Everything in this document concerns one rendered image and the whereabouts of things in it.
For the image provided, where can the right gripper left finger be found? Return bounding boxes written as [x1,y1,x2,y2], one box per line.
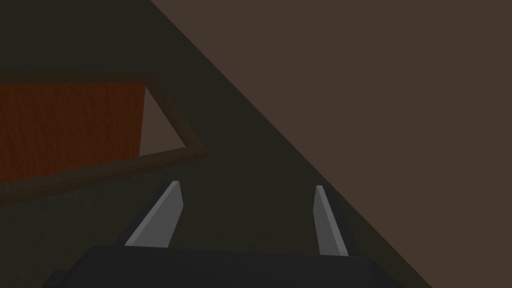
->
[115,180,185,249]

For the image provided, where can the reddish brown wooden door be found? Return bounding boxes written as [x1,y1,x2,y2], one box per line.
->
[0,82,147,186]

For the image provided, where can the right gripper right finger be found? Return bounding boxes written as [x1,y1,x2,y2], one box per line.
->
[312,184,362,257]

